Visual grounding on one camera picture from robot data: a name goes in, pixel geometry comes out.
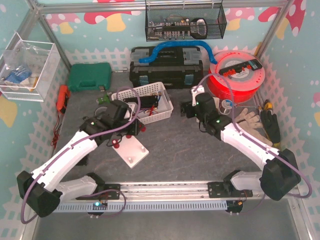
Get white peg base plate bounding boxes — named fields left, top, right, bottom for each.
left=112, top=136, right=149, bottom=169

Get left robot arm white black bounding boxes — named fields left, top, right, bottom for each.
left=17, top=86, right=144, bottom=225

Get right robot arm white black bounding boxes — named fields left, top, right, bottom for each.
left=190, top=75, right=313, bottom=201

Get white plastic perforated basket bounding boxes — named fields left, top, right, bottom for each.
left=111, top=81, right=174, bottom=125

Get white small parts box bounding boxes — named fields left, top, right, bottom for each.
left=213, top=97, right=220, bottom=111

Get black battery holder in basket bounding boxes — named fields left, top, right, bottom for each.
left=123, top=95, right=159, bottom=109

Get green brass valve fitting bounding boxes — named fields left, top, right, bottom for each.
left=96, top=92, right=112, bottom=105

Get black toolbox with blue latches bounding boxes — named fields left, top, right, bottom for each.
left=129, top=46, right=204, bottom=89

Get red filament spool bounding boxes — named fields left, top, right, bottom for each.
left=206, top=50, right=266, bottom=104

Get white work glove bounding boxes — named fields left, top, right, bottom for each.
left=235, top=108, right=273, bottom=147

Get green plastic tool case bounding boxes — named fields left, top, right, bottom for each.
left=67, top=62, right=112, bottom=92

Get red multimeter probe leads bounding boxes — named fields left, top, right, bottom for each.
left=50, top=111, right=62, bottom=150

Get orange multimeter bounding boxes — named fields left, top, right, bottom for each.
left=56, top=84, right=71, bottom=114

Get yellow black screwdriver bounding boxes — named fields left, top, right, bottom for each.
left=257, top=99, right=273, bottom=114

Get blue white glove in box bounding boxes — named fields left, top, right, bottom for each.
left=4, top=65, right=32, bottom=84

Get blue corrugated hose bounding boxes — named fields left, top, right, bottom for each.
left=138, top=40, right=218, bottom=65

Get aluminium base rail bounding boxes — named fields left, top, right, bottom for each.
left=74, top=181, right=298, bottom=202

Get black wire mesh basket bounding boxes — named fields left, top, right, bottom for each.
left=145, top=0, right=227, bottom=42

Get grey slotted cable duct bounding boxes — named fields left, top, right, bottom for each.
left=54, top=200, right=228, bottom=213

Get clear acrylic wall box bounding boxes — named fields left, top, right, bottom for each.
left=0, top=33, right=61, bottom=102

